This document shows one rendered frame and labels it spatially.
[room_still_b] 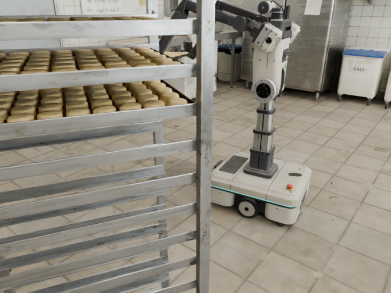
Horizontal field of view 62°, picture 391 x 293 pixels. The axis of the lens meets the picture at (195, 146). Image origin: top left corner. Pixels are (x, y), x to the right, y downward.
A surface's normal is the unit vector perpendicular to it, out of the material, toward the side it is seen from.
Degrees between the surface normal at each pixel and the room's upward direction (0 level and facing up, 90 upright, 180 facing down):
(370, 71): 92
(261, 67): 101
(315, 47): 90
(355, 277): 0
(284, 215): 90
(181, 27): 90
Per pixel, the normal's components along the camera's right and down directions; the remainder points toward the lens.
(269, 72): -0.47, 0.51
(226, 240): 0.00, -0.92
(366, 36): -0.62, 0.31
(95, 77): 0.36, 0.37
